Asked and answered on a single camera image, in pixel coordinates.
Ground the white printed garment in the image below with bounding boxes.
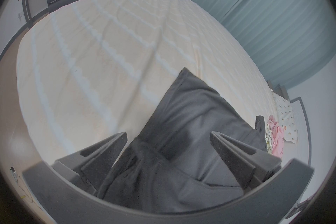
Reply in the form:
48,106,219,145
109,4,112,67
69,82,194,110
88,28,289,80
265,127,275,154

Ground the grey bedside table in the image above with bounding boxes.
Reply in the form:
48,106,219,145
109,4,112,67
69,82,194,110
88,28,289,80
266,81,289,100

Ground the black T-shirt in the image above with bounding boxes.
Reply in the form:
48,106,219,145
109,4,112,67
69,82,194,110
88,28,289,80
97,68,268,214

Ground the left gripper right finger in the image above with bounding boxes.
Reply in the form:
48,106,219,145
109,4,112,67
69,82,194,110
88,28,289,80
209,131,283,189

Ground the white printed pillow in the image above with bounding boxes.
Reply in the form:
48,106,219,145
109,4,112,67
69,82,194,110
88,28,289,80
273,92,300,143

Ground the pink garment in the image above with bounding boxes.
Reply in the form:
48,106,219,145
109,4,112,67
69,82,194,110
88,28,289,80
268,116,285,158

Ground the bed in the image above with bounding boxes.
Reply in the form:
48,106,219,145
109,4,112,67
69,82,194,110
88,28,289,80
16,0,313,192

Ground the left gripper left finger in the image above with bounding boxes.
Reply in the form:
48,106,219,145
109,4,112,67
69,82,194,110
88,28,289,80
53,132,128,191

